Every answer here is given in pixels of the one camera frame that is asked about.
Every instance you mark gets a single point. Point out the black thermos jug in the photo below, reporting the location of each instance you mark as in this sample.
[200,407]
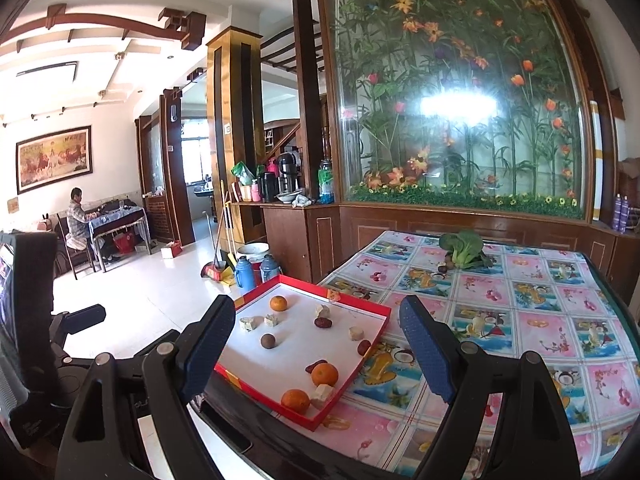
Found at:
[288,172]

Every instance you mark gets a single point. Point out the purple spray can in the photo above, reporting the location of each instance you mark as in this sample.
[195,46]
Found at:
[617,212]
[624,215]

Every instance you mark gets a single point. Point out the wooden low cabinet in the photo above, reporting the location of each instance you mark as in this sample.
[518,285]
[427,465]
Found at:
[350,230]

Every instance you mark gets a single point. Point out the broom with red dustpan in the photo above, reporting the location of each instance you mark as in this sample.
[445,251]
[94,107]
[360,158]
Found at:
[216,272]

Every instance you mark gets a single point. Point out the printed fruit tablecloth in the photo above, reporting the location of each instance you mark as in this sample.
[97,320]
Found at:
[500,285]

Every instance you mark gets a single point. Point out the beige food chunk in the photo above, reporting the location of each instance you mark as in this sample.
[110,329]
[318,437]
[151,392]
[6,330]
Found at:
[322,394]
[271,319]
[246,323]
[356,333]
[321,310]

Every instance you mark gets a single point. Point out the white basin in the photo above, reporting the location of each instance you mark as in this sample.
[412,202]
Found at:
[253,250]

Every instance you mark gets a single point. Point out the small cardboard box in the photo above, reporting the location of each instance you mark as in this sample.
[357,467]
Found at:
[171,250]

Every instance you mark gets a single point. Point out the pink bottle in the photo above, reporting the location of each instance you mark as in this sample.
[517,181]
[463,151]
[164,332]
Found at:
[256,191]

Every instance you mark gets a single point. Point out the brown kiwi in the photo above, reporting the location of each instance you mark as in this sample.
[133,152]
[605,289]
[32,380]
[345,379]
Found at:
[267,341]

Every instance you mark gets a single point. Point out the red bag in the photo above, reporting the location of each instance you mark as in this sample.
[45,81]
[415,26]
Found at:
[124,244]

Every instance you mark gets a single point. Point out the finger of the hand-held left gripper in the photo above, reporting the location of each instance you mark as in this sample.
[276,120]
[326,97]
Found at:
[85,316]

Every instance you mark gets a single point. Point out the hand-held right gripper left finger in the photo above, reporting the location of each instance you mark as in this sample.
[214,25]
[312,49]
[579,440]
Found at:
[210,345]

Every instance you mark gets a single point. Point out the glass flower display cabinet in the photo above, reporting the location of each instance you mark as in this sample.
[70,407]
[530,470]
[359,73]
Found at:
[450,160]

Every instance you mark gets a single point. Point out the green bok choy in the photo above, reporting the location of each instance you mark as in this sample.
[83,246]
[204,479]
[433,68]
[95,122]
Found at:
[465,247]

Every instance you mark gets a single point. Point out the blue floor thermos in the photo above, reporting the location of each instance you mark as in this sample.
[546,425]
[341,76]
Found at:
[245,275]
[271,269]

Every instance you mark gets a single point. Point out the black flask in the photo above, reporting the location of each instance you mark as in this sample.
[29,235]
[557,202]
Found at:
[269,187]

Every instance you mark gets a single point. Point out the green plastic bag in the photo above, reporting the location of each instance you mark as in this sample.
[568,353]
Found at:
[242,173]

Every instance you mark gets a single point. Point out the green plastic bottle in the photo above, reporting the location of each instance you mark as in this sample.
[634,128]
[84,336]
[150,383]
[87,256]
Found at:
[326,182]

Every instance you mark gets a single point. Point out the framed wall painting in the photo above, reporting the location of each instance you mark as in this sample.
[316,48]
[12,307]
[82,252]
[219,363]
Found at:
[52,159]

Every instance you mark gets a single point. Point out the ceiling light panel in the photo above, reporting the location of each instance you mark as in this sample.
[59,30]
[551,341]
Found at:
[47,69]

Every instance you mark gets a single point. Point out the metal bowl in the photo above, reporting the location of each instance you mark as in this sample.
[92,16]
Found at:
[287,197]

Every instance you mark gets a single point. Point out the red cardboard box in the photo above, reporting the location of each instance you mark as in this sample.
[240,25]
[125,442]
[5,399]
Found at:
[295,330]

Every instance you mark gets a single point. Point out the orange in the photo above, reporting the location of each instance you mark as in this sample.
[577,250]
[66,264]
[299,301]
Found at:
[278,303]
[324,374]
[295,401]

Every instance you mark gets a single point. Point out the dark wooden chair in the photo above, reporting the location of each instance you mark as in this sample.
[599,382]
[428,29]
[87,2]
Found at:
[65,255]

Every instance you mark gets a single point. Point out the table with dark cloth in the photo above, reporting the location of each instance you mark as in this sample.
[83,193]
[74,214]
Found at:
[117,222]

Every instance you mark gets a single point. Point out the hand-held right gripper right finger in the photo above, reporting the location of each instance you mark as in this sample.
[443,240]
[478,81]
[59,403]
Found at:
[425,345]

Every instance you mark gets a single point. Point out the white cloth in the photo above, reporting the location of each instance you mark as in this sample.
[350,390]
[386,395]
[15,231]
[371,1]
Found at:
[302,201]

